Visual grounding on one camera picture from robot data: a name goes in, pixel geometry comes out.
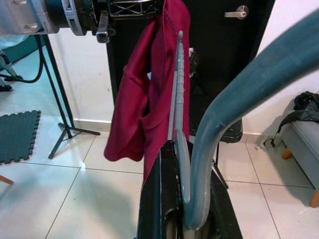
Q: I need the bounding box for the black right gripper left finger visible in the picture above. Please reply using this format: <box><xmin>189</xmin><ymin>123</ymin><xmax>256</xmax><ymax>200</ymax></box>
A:
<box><xmin>136</xmin><ymin>139</ymin><xmax>186</xmax><ymax>239</ymax></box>

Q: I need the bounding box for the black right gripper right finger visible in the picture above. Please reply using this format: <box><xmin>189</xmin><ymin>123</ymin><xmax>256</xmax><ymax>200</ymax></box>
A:
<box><xmin>208</xmin><ymin>161</ymin><xmax>244</xmax><ymax>239</ymax></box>

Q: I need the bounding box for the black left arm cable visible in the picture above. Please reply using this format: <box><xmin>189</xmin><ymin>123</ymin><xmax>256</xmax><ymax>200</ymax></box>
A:
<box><xmin>0</xmin><ymin>33</ymin><xmax>48</xmax><ymax>83</ymax></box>

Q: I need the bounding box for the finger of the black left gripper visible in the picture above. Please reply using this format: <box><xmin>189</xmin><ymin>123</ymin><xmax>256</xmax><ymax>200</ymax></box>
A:
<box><xmin>96</xmin><ymin>10</ymin><xmax>111</xmax><ymax>44</ymax></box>

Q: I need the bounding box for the wooden furniture leg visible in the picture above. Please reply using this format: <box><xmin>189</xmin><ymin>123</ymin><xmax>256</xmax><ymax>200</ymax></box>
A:
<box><xmin>0</xmin><ymin>175</ymin><xmax>15</xmax><ymax>186</ymax></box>

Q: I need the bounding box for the dark puzzle foam mat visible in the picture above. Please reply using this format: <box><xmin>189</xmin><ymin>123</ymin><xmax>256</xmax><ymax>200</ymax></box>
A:
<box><xmin>0</xmin><ymin>110</ymin><xmax>42</xmax><ymax>165</ymax></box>

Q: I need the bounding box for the black lattice bracket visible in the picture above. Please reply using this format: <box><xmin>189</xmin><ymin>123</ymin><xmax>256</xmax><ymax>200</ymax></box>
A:
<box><xmin>108</xmin><ymin>0</ymin><xmax>164</xmax><ymax>18</ymax></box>

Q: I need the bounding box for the red shirt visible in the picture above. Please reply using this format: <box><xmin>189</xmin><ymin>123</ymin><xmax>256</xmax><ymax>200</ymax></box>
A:
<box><xmin>104</xmin><ymin>0</ymin><xmax>193</xmax><ymax>186</ymax></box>

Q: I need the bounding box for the black strap bag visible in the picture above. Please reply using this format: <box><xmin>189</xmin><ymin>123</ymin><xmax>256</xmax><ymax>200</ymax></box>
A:
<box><xmin>263</xmin><ymin>91</ymin><xmax>319</xmax><ymax>149</ymax></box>

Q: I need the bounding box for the black door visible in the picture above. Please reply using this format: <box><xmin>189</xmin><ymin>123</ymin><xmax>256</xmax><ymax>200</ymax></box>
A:
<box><xmin>106</xmin><ymin>0</ymin><xmax>275</xmax><ymax>145</ymax></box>

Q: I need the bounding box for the grey upholstered ottoman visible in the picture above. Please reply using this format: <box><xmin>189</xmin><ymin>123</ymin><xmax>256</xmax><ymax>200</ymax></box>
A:
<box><xmin>278</xmin><ymin>109</ymin><xmax>319</xmax><ymax>209</ymax></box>

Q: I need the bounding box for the black tripod stand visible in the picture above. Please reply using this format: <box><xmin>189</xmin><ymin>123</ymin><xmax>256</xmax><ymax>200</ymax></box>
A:
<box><xmin>37</xmin><ymin>33</ymin><xmax>101</xmax><ymax>160</ymax></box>

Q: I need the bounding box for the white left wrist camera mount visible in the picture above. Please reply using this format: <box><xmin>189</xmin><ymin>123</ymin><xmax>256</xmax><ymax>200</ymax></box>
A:
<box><xmin>61</xmin><ymin>0</ymin><xmax>84</xmax><ymax>37</ymax></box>

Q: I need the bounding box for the silver door handle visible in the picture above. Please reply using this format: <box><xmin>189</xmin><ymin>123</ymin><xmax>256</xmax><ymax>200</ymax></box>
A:
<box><xmin>224</xmin><ymin>4</ymin><xmax>249</xmax><ymax>20</ymax></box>

